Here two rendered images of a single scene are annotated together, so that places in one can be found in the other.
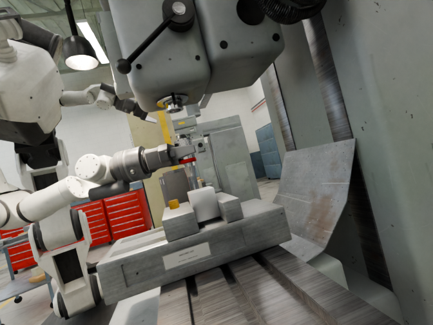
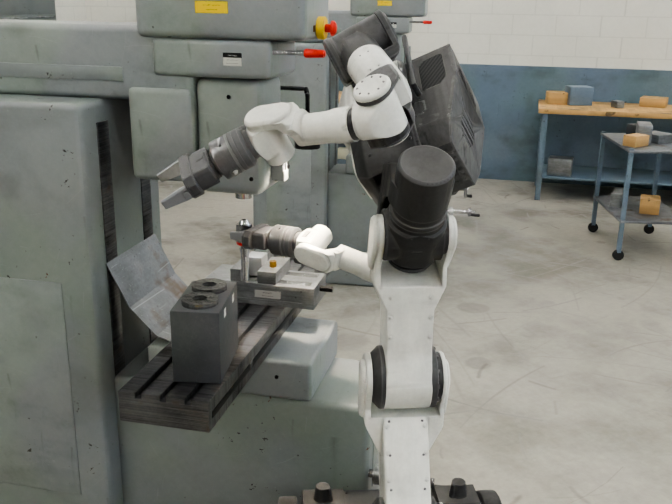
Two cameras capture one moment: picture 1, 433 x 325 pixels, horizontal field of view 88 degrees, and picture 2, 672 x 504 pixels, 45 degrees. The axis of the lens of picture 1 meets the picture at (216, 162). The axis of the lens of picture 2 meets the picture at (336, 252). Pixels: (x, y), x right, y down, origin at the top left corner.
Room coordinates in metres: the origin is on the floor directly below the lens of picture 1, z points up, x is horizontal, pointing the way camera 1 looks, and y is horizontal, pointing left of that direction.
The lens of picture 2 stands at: (2.53, 1.27, 1.84)
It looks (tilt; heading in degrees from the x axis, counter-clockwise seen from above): 18 degrees down; 205
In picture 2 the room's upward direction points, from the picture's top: 1 degrees clockwise
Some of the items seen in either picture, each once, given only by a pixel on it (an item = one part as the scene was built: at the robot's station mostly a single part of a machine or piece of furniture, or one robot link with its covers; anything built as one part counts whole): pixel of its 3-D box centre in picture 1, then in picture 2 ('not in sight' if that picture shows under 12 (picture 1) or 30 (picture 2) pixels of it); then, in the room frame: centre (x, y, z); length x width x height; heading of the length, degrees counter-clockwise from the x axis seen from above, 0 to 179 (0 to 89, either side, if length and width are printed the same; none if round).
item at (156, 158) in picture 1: (152, 160); (270, 239); (0.59, 0.16, 1.17); 0.13 x 0.12 x 0.10; 178
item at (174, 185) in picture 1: (179, 192); (206, 327); (0.96, 0.19, 1.04); 0.22 x 0.12 x 0.20; 21
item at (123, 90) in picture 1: (116, 56); (279, 143); (0.56, 0.18, 1.44); 0.04 x 0.04 x 0.21; 12
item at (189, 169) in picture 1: (193, 183); (245, 262); (0.59, 0.07, 1.08); 0.03 x 0.03 x 0.11
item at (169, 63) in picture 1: (158, 40); (240, 132); (0.59, 0.07, 1.47); 0.21 x 0.19 x 0.32; 12
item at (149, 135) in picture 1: (163, 173); not in sight; (2.27, 0.55, 1.15); 0.52 x 0.40 x 2.30; 102
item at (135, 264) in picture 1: (195, 230); (266, 280); (0.47, 0.08, 0.99); 0.35 x 0.15 x 0.11; 102
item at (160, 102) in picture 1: (172, 100); not in sight; (0.58, 0.07, 1.31); 0.09 x 0.09 x 0.01
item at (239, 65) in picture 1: (227, 31); (178, 128); (0.62, -0.12, 1.47); 0.24 x 0.19 x 0.26; 12
